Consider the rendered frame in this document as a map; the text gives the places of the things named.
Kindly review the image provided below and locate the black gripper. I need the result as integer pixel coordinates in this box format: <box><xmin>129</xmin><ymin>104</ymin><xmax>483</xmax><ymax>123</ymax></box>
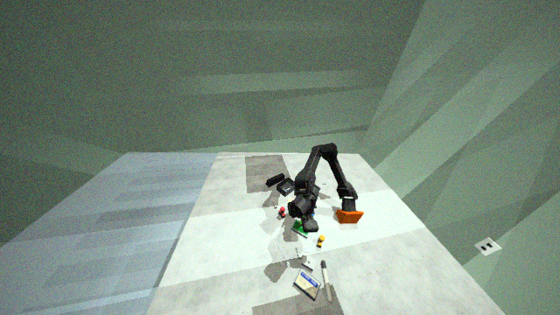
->
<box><xmin>301</xmin><ymin>205</ymin><xmax>319</xmax><ymax>234</ymax></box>

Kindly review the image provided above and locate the rubber stamp with yellow knob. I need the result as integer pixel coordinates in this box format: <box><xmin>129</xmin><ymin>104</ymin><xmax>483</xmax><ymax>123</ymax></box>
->
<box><xmin>317</xmin><ymin>234</ymin><xmax>326</xmax><ymax>248</ymax></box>

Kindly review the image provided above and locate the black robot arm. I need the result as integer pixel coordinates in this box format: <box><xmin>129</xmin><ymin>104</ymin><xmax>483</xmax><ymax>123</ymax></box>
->
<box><xmin>287</xmin><ymin>143</ymin><xmax>358</xmax><ymax>219</ymax></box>

